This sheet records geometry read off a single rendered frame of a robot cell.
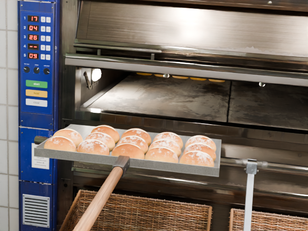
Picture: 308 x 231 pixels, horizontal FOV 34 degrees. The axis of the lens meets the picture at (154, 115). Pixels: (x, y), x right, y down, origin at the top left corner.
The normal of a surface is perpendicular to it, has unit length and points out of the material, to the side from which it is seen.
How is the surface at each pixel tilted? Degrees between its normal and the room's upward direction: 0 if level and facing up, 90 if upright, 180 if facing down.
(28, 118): 90
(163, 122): 90
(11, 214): 90
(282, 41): 70
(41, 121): 90
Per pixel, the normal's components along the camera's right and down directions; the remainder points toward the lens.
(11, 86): -0.16, 0.24
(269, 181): -0.13, -0.11
